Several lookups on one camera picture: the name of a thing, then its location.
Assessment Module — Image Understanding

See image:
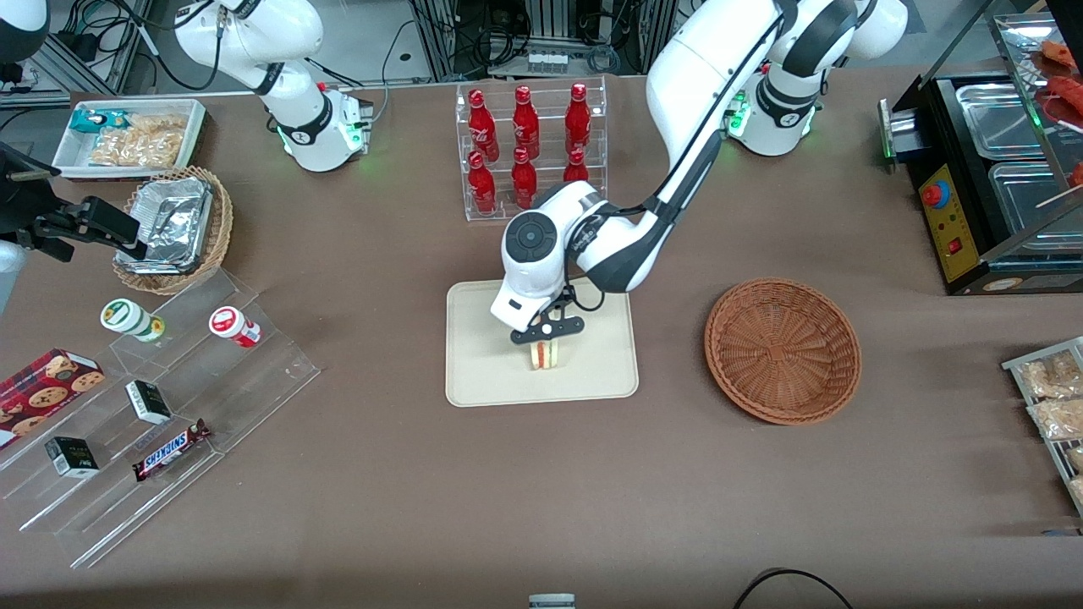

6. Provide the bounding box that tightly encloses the brown wicker basket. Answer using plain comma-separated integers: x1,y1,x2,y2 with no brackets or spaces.
704,277,863,425

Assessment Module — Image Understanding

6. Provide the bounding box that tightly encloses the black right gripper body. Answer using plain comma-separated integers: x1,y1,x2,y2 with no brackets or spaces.
0,142,64,242

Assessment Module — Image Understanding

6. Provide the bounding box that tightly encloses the black floor cable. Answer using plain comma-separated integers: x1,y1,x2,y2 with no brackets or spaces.
731,568,856,609

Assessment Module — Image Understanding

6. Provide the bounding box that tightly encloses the red cookie box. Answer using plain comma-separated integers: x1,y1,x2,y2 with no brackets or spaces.
0,348,107,452

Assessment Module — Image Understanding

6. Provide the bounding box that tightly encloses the clear bag of chips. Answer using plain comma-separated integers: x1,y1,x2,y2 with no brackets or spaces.
88,113,189,169

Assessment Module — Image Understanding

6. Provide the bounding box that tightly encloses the aluminium extrusion frame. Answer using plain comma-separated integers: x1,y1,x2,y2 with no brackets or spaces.
410,0,679,82

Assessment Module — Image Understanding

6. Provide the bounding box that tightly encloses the red lidded white jar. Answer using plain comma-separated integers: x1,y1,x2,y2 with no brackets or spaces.
208,306,263,349

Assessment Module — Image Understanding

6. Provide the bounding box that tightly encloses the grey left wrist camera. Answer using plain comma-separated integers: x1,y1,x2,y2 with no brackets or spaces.
509,314,586,347

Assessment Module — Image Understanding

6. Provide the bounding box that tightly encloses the orange fried food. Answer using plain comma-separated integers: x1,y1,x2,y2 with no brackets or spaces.
1042,37,1083,71

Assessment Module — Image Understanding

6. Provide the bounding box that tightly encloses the aluminium foil container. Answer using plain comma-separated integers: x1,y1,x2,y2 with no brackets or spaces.
113,175,215,277

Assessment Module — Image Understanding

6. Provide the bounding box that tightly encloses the metal wire rack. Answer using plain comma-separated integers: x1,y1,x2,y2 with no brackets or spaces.
1002,336,1083,518

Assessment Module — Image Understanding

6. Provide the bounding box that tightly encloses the Snickers chocolate bar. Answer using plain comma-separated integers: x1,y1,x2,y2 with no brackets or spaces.
131,418,212,484

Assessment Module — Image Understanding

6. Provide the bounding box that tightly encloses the clear acrylic bottle rack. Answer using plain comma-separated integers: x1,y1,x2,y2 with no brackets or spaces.
455,76,609,223

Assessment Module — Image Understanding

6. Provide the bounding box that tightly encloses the green lidded white jar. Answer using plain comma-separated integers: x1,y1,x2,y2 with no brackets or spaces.
100,298,167,344

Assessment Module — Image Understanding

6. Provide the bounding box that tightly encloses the light wicker basket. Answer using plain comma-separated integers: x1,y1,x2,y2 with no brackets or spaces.
111,166,235,297

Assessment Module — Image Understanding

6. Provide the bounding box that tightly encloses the steel warmer pan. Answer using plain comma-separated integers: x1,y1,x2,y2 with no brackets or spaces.
955,81,1048,161
987,160,1083,235

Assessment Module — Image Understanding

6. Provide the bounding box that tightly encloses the beige plastic tray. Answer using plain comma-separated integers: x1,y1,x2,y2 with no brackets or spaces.
445,272,640,409

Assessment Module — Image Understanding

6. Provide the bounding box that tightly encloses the white rectangular snack bin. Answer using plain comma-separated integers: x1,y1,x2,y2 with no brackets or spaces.
51,98,209,181

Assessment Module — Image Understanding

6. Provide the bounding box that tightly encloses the teal snack packet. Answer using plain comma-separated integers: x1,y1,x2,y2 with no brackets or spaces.
69,108,129,135

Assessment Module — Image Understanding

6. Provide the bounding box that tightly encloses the small black box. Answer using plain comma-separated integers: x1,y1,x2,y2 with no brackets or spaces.
44,436,101,480
124,380,173,426

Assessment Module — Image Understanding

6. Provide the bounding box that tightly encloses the clear acrylic stepped display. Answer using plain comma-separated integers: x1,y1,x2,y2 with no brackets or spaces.
0,268,322,570

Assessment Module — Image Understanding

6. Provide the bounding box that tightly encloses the black food warmer cabinet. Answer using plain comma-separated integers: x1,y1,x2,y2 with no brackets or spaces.
878,0,1083,298

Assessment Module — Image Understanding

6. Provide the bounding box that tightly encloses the red sausage food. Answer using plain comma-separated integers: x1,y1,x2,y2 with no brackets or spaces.
1047,74,1083,129

